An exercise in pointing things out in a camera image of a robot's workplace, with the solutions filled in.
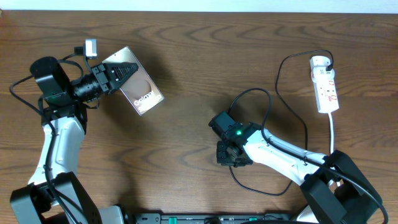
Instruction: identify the white power strip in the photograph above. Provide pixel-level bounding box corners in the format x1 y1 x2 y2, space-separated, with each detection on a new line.
310 55 339 114

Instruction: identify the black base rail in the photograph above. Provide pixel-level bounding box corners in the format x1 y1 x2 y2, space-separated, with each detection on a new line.
134 213 291 224

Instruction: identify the white power strip cord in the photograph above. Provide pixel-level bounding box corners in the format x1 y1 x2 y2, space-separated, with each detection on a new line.
327 112 341 187

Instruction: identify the black charger cable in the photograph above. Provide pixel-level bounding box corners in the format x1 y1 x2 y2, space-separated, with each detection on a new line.
228 49 335 197

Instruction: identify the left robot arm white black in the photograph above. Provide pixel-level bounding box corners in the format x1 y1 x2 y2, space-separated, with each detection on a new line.
10 57 139 223

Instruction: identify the smartphone with bronze screen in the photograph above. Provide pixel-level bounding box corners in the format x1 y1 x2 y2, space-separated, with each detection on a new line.
103 46 164 116

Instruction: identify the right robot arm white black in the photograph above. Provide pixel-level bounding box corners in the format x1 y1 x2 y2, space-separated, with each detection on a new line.
209 111 385 223

